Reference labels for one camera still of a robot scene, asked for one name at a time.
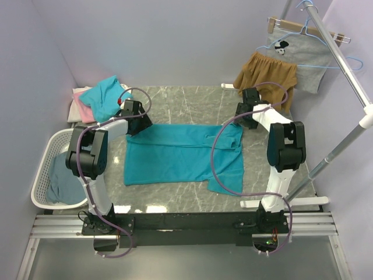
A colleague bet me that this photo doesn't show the teal t shirt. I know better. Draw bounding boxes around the teal t shirt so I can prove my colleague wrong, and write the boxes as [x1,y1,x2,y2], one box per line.
[124,124,244,195]

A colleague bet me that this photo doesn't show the folded pink t shirt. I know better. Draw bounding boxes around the folded pink t shirt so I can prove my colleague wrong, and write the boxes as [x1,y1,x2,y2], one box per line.
[73,90,95,123]

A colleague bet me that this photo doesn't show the grey panda cloth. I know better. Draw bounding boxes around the grey panda cloth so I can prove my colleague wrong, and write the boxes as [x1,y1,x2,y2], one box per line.
[266,29,333,94]

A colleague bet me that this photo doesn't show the folded white t shirt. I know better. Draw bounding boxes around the folded white t shirt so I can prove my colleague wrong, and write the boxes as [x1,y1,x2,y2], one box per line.
[68,84,133,123]

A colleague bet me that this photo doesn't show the wooden clip hanger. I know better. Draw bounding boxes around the wooden clip hanger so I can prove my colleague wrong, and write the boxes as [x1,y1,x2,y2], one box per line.
[268,17,351,47]

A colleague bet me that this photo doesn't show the brown shorts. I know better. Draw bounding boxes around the brown shorts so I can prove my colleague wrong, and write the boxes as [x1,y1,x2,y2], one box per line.
[233,52,297,114]

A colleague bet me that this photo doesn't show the metal clothes rack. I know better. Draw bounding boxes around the metal clothes rack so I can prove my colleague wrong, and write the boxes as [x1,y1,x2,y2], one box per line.
[227,1,372,209]

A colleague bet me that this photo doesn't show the white laundry basket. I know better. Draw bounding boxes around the white laundry basket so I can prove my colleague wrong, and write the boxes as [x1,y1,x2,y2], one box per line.
[31,128,87,210]

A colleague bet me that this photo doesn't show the light blue wire hanger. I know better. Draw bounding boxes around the light blue wire hanger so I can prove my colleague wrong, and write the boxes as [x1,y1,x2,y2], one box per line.
[256,1,364,71]

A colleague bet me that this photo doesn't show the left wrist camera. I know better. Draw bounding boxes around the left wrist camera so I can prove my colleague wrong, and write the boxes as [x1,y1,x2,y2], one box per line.
[117,99,126,110]

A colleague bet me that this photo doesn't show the aluminium rail frame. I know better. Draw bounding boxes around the aluminium rail frame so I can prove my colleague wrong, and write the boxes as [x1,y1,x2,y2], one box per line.
[16,212,353,279]

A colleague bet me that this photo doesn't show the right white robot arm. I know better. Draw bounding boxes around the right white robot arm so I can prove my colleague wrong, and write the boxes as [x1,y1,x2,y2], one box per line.
[235,87,306,233]

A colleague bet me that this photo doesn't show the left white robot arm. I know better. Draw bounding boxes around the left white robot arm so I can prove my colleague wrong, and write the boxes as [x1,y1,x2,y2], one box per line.
[65,99,152,235]

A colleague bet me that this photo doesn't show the folded cyan t shirt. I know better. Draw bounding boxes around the folded cyan t shirt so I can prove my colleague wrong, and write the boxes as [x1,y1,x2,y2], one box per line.
[79,75,125,123]

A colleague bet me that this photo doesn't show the grey-blue t shirt in basket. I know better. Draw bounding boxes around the grey-blue t shirt in basket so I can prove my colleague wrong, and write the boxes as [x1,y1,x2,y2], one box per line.
[45,152,86,205]

